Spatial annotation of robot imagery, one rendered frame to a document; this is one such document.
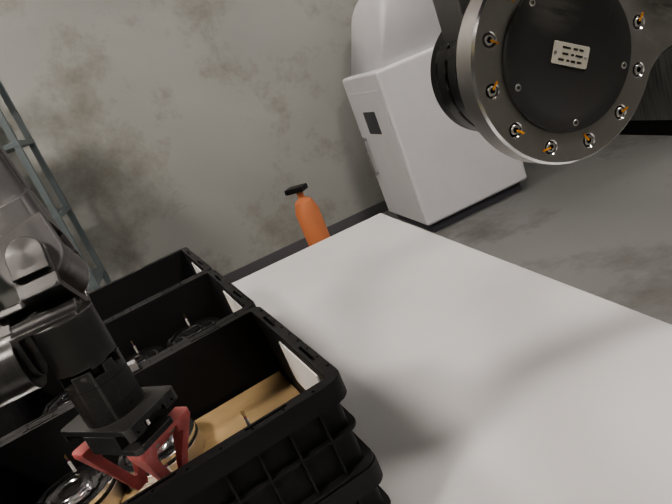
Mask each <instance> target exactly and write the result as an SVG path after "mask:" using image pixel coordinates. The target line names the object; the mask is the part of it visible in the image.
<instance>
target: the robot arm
mask: <svg viewBox="0 0 672 504"><path fill-rule="evenodd" d="M0 277H1V278H2V279H3V281H4V282H5V283H7V284H8V285H10V286H12V287H14V288H15V289H16V291H17V293H18V296H19V299H20V301H21V302H19V303H17V304H15V305H13V306H10V307H8V308H6V309H4V310H2V311H0V408H1V407H3V406H5V405H7V404H9V403H11V402H14V401H16V400H18V399H20V398H22V397H24V396H26V395H28V394H30V393H32V392H34V391H36V390H38V389H40V388H42V387H44V386H45V385H46V383H47V372H48V365H49V366H50V368H51V370H52V371H53V373H54V374H55V376H56V377H57V379H58V381H59V382H60V384H61V385H62V387H63V389H64V390H65V392H66V393H67V395H68V397H69V398H70V400H71V401H72V403H73V404H74V406H75V408H76V409H77V411H78V412H79V415H77V416H76V417H75V418H74V419H73V420H72V421H70V422H69V423H68V424H67V425H66V426H65V427H63V428H62V429H61V433H62V435H63V436H64V438H65V439H66V441H67V442H70V441H71V440H72V439H73V438H84V440H85V441H84V442H83V443H82V444H81V445H80V446H78V447H77V448H76V449H75V450H74V451H73V452H72V456H73V457H74V459H76V460H78V461H80V462H82V463H84V464H86V465H88V466H90V467H92V468H94V469H97V470H99V471H101V472H103V473H105V474H107V475H109V476H111V477H113V478H115V479H117V480H119V481H120V482H122V483H124V484H126V485H128V486H130V487H132V488H133V489H135V490H138V491H139V490H141V488H142V487H143V486H144V485H145V484H146V483H147V482H148V476H147V473H148V474H150V475H151V476H153V477H154V478H156V479H157V480H160V479H162V478H163V477H165V476H167V475H168V474H170V473H171V472H170V471H169V470H168V469H167V468H166V467H165V466H164V465H163V464H162V463H161V462H160V461H159V460H158V453H157V450H158V449H159V448H160V447H161V446H162V445H163V444H164V443H165V442H166V441H167V440H168V439H169V437H170V436H171V435H172V434H173V440H174V446H175V453H176V460H177V466H178V468H180V467H181V466H183V465H184V464H186V463H188V462H189V460H188V441H189V425H190V411H189V409H188V408H187V407H186V406H185V407H175V408H174V409H173V410H172V411H171V412H170V413H169V414H168V415H167V416H158V417H157V418H156V419H155V420H154V421H153V422H152V423H151V424H150V425H149V426H148V427H146V425H145V424H144V422H145V421H146V420H147V419H151V418H152V417H153V416H154V415H155V414H156V413H157V412H158V411H159V410H160V409H161V406H162V408H163V409H168V408H169V407H170V406H171V405H172V404H173V403H174V402H175V400H176V399H177V398H178V396H177V395H176V393H175V391H174V389H173V387H172V386H171V385H165V386H150V387H141V386H140V384H139V383H138V381H137V380H136V378H135V376H134V374H133V373H132V371H131V369H130V368H129V366H128V364H127V362H126V361H125V359H124V357H123V355H122V354H121V352H120V350H119V349H118V347H117V346H116V343H115V342H114V340H113V338H112V336H111V335H110V333H109V331H108V330H107V328H106V326H105V324H104V323H103V321H102V319H101V317H100V316H99V314H98V312H97V311H96V309H95V307H94V305H93V304H92V301H91V299H90V297H89V294H88V292H87V289H86V288H87V286H88V283H89V279H90V272H89V268H88V266H87V264H86V262H85V261H84V259H83V258H82V256H81V255H80V253H79V252H78V250H77V249H76V248H75V246H74V245H73V243H72V242H71V240H70V239H69V237H68V236H67V235H65V234H64V233H63V232H62V230H61V229H60V227H59V226H58V224H57V223H56V221H55V220H54V219H53V217H52V216H51V214H50V213H49V212H48V210H47V209H46V208H45V206H44V205H43V204H42V203H41V201H40V200H39V199H38V198H37V196H36V195H35V194H34V192H33V191H32V189H31V188H30V187H29V185H28V184H27V182H26V181H25V179H24V178H23V176H22V175H21V173H20V172H19V171H18V169H17V168H16V166H15V165H14V163H13V162H12V160H11V159H10V157H9V156H8V154H7V153H6V151H5V150H4V149H3V147H2V146H1V144H0ZM47 363H48V365H47ZM102 455H126V456H127V458H128V459H129V460H130V461H131V462H132V464H133V468H134V471H135V474H134V475H132V474H131V473H129V472H127V471H126V470H124V469H122V468H121V467H119V466H117V465H116V464H114V463H112V462H111V461H109V460H107V459H106V458H104V457H103V456H102Z"/></svg>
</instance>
